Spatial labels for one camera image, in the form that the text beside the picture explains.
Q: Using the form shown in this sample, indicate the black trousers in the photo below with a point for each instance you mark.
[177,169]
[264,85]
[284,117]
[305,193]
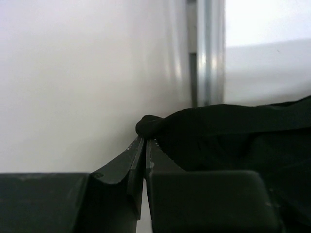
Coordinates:
[273,140]

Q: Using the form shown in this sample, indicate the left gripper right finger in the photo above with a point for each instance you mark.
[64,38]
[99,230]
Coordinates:
[234,201]

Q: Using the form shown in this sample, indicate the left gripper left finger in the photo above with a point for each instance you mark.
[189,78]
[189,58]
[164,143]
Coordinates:
[107,200]

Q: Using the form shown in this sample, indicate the aluminium table frame rail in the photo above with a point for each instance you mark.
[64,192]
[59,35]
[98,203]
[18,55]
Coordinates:
[206,46]

